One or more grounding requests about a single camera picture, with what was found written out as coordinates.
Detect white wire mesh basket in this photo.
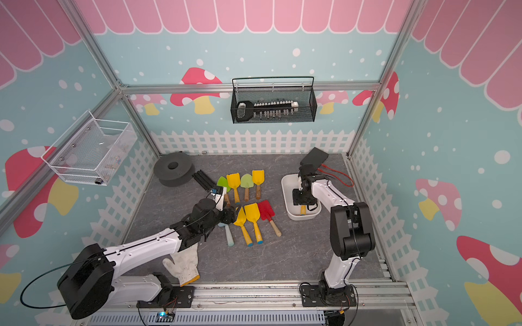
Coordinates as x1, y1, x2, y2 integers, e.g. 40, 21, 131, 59
41, 111, 138, 186

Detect white work glove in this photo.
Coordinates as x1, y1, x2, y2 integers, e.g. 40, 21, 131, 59
163, 243, 200, 287

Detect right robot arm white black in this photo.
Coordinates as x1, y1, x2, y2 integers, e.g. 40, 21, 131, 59
292, 179, 376, 306

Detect black socket holder tool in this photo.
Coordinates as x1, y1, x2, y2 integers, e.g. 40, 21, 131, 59
235, 101, 299, 122

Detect yellow shovel wooden handle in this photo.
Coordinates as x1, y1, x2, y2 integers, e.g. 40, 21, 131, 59
252, 170, 265, 200

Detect red shovel wooden handle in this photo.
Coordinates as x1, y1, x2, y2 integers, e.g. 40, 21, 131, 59
258, 200, 282, 237

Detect bright green trowel wooden handle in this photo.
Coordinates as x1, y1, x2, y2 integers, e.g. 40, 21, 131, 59
217, 177, 231, 206

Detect grey slotted cable duct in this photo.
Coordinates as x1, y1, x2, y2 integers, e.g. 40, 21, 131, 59
86, 310, 326, 325

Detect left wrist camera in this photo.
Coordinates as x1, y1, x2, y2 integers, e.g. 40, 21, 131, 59
211, 186, 227, 211

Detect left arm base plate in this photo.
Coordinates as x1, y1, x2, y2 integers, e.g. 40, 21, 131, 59
137, 286, 195, 309

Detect black aluminium extrusion bar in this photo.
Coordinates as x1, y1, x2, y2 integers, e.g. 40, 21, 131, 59
192, 170, 217, 192

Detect black cable loop left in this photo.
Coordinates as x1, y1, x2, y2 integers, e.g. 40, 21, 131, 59
19, 262, 99, 309

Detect red cable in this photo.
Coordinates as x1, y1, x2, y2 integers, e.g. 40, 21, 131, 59
317, 164, 355, 188

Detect small green circuit board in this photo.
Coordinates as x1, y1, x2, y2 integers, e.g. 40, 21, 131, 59
155, 312, 175, 323

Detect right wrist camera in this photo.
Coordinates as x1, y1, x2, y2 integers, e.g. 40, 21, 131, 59
299, 164, 324, 189

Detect black wire mesh basket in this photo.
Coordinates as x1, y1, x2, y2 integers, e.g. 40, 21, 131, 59
231, 76, 318, 124

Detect dark grey foam roll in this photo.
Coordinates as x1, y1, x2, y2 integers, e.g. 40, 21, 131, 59
154, 152, 195, 187

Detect black flat box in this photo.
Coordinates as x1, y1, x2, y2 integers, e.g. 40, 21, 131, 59
300, 148, 329, 171

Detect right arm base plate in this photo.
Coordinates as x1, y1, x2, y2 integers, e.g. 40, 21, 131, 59
299, 281, 358, 308

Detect pale blue trowel blue handle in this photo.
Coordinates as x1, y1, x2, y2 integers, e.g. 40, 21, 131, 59
218, 223, 235, 247

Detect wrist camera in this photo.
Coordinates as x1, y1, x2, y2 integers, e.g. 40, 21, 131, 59
211, 186, 227, 211
299, 164, 324, 189

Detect white plastic storage box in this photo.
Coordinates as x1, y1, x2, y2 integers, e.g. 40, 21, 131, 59
281, 174, 322, 221

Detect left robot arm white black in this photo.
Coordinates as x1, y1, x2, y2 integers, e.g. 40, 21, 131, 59
57, 198, 237, 320

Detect yellow tool in box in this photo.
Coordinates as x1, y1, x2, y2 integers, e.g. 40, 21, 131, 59
244, 203, 264, 244

